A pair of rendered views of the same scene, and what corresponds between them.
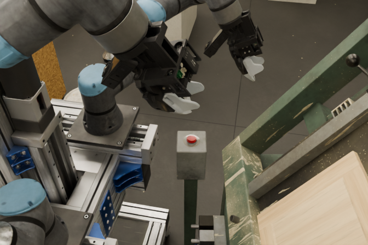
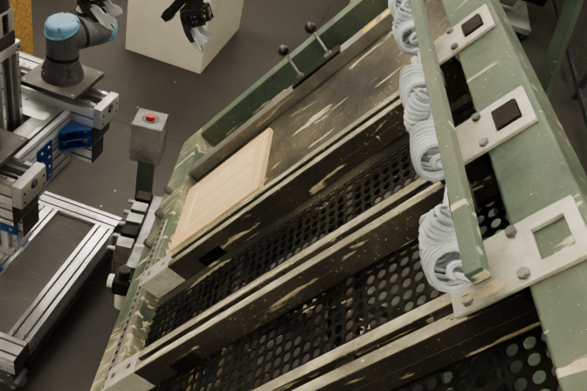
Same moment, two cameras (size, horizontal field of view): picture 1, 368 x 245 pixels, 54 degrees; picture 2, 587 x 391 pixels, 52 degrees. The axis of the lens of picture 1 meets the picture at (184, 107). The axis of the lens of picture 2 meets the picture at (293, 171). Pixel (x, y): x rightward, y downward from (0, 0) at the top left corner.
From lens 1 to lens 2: 1.10 m
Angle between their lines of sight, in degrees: 6
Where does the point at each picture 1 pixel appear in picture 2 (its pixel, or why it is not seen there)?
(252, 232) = (177, 197)
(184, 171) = (136, 151)
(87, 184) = (31, 126)
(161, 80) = not seen: outside the picture
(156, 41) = not seen: outside the picture
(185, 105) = (106, 18)
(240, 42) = (188, 10)
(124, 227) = (64, 224)
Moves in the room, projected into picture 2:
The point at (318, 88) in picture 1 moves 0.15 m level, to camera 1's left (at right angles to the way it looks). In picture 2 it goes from (275, 85) to (236, 76)
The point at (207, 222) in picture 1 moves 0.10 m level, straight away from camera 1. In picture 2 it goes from (144, 196) to (154, 181)
